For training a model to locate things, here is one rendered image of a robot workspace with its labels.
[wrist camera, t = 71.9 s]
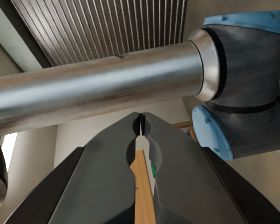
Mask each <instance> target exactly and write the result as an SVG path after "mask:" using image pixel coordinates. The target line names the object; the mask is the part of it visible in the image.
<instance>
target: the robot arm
mask: <svg viewBox="0 0 280 224"><path fill-rule="evenodd" d="M203 26H204V28H201V29H197V30H194V31H193V32H192V33H191V34H190V36H189V37H188V39H187V40H186V42H183V43H178V44H171V45H166V46H162V47H157V48H150V49H145V50H140V51H135V52H129V53H124V54H119V55H114V56H107V57H103V58H98V59H93V60H87V61H81V62H76V63H72V64H65V65H60V66H55V67H50V68H44V69H39V70H34V71H29V72H23V73H17V74H13V75H8V76H1V77H0V136H5V135H9V134H13V133H18V132H23V131H27V130H32V129H36V128H42V127H46V126H50V125H55V124H61V123H65V122H69V121H74V120H79V119H83V118H88V117H92V116H98V115H102V114H106V113H111V112H116V111H121V110H125V109H129V108H135V107H139V106H144V105H148V104H153V103H158V102H162V101H167V100H172V99H176V98H181V97H185V96H191V95H194V96H195V97H196V98H198V99H199V100H201V101H204V104H203V105H197V106H196V107H195V108H194V109H193V111H192V121H193V126H194V130H195V133H196V137H197V139H198V141H199V143H200V145H199V144H198V143H197V142H196V141H195V140H194V139H192V138H191V137H190V136H189V135H188V134H186V133H185V132H183V131H182V130H180V129H179V128H177V127H175V126H174V125H172V124H170V123H168V122H167V121H165V120H163V119H161V118H159V117H157V116H156V115H154V114H152V113H150V112H143V113H138V112H132V113H130V114H129V115H127V116H125V117H124V118H122V119H120V120H119V121H117V122H115V123H113V124H112V125H110V126H108V127H107V128H105V129H104V130H102V131H100V132H99V133H97V134H96V135H95V136H94V137H93V138H92V139H91V140H89V141H88V143H87V144H85V145H84V146H83V147H77V148H76V149H75V150H74V151H72V152H71V153H70V154H69V155H68V156H67V157H66V158H65V159H64V160H63V161H62V162H61V163H60V164H59V165H58V166H57V167H56V168H55V169H54V170H52V171H51V172H50V173H49V174H48V175H47V176H46V177H45V178H44V179H43V180H42V181H41V182H40V183H39V184H38V185H37V186H36V187H35V188H33V189H32V191H31V192H29V193H28V195H27V196H26V197H25V198H24V199H23V200H22V201H21V202H20V203H19V204H18V205H17V207H16V208H15V209H14V210H13V211H12V213H11V214H10V215H9V216H8V218H7V219H6V220H5V221H4V223H3V224H135V203H136V176H135V174H134V173H133V171H132V170H131V168H130V165H131V164H132V162H133V161H134V160H135V157H136V138H137V137H138V136H140V125H141V131H142V135H143V136H145V138H146V139H147V140H148V141H149V159H150V160H151V162H152V163H153V164H154V165H155V167H156V169H157V173H156V177H155V187H154V196H153V205H154V212H155V219H156V224H280V212H279V211H278V210H277V209H276V208H275V206H274V205H273V204H272V203H271V202H270V201H269V200H268V199H267V198H266V197H265V196H264V195H263V194H261V193H260V192H259V191H258V190H257V189H256V188H255V187H254V186H252V185H251V184H250V183H249V182H248V181H247V180H246V179H244V177H242V176H241V175H240V174H239V173H238V172H237V171H235V170H234V169H233V168H232V167H231V166H230V165H229V164H227V163H226V162H225V161H224V160H234V159H238V158H243V157H247V156H253V155H258V154H262V153H267V152H272V151H277V150H280V10H271V11H259V12H244V13H235V14H228V15H218V16H210V17H207V18H205V20H204V23H203ZM7 190H8V171H7V165H6V161H5V157H4V154H3V151H2V148H1V146H0V207H1V205H2V204H3V203H4V201H5V198H6V195H7Z"/></svg>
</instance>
